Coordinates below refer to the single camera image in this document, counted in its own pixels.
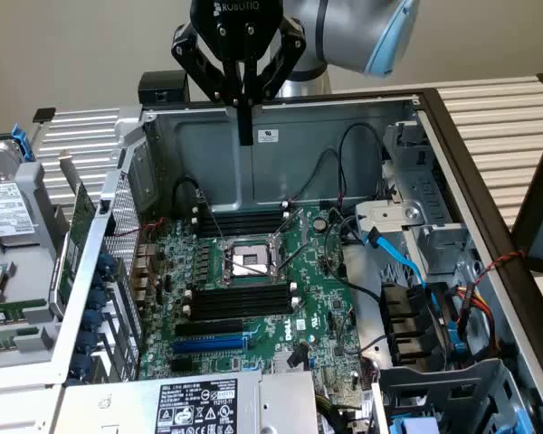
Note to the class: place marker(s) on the coin battery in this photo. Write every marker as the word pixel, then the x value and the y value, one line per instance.
pixel 320 223

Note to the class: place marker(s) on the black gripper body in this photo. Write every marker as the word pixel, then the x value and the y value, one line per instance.
pixel 235 31

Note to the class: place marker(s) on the blue disk bracket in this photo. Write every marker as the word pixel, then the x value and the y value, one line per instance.
pixel 22 142

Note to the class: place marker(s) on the open PC case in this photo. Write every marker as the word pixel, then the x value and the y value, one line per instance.
pixel 298 158

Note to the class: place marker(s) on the black RAM slot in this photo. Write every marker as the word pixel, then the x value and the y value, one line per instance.
pixel 242 214
pixel 242 221
pixel 242 297
pixel 242 233
pixel 242 312
pixel 242 289
pixel 242 304
pixel 242 227

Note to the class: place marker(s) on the silver chipset heatsink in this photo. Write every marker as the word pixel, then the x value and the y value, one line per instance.
pixel 280 361

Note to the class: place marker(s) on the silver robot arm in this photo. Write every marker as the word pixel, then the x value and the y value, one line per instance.
pixel 344 36

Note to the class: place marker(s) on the silver rear port block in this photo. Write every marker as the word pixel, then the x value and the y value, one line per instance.
pixel 142 271

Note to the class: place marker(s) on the blue card latch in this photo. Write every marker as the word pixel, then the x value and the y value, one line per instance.
pixel 98 297
pixel 105 263
pixel 88 340
pixel 92 319
pixel 80 363

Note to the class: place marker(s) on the metal socket cover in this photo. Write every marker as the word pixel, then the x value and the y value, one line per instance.
pixel 278 239

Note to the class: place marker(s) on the short black expansion slot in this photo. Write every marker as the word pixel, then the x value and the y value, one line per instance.
pixel 181 366

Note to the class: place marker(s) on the grey drive cage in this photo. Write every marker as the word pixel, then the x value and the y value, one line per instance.
pixel 479 380

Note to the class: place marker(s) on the silver hard disk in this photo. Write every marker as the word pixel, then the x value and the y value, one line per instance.
pixel 4 212

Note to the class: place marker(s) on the long black expansion slot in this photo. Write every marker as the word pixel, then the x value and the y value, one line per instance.
pixel 208 327

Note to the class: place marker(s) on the blue expansion slot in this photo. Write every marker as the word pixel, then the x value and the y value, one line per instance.
pixel 208 346

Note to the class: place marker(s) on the black box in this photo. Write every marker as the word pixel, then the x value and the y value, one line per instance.
pixel 163 86

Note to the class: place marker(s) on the black fan shroud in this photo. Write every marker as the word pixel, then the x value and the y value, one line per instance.
pixel 402 325

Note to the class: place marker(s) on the silver power supply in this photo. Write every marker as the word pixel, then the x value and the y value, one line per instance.
pixel 131 407

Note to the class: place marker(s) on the CPU socket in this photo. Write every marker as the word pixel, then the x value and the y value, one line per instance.
pixel 246 260

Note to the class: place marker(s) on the silver disk bay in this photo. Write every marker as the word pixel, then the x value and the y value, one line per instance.
pixel 416 212

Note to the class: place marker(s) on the green Dell motherboard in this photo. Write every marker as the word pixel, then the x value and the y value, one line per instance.
pixel 317 289

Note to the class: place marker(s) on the grey parts rack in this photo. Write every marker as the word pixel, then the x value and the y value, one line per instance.
pixel 27 253

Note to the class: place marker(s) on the white barcode sticker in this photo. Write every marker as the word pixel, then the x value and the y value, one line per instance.
pixel 266 134

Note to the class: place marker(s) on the green RAM stick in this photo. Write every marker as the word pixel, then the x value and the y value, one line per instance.
pixel 0 316

